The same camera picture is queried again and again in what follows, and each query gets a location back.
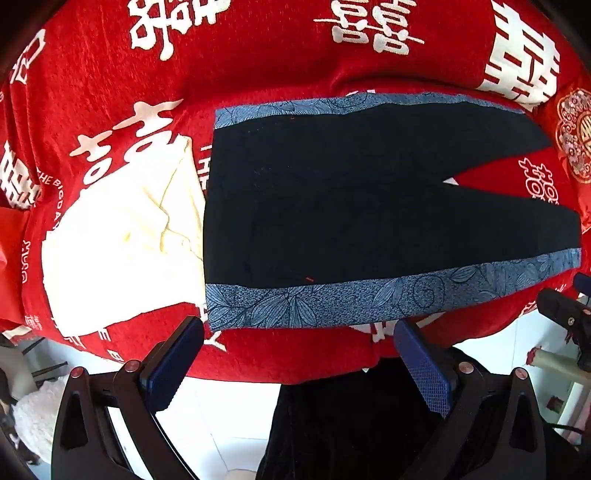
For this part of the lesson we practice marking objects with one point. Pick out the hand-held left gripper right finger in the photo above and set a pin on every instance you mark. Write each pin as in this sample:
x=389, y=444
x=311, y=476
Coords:
x=427, y=369

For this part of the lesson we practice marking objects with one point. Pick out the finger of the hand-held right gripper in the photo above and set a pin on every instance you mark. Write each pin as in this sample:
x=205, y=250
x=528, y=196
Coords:
x=565, y=316

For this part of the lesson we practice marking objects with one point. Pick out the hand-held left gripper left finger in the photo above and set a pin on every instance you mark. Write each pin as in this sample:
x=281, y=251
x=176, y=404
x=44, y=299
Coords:
x=178, y=360

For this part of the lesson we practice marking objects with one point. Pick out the black pants with blue trim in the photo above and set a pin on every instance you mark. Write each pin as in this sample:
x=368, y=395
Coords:
x=323, y=207

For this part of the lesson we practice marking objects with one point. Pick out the beige paper roll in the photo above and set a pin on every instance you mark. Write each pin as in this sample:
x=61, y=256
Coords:
x=556, y=364

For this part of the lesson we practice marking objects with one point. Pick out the person's black clothing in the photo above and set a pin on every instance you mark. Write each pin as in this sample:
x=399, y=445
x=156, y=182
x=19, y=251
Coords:
x=351, y=424

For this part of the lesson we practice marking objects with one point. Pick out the cream folded cloth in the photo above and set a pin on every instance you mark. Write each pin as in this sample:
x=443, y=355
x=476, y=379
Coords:
x=115, y=258

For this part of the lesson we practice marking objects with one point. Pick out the white fluffy cloth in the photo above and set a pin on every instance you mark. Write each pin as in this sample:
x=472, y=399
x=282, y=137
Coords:
x=39, y=420

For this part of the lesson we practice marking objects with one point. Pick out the red patterned pillow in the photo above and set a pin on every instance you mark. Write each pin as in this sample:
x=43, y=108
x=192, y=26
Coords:
x=575, y=134

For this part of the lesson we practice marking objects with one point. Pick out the red printed blanket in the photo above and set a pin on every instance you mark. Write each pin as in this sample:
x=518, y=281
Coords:
x=277, y=55

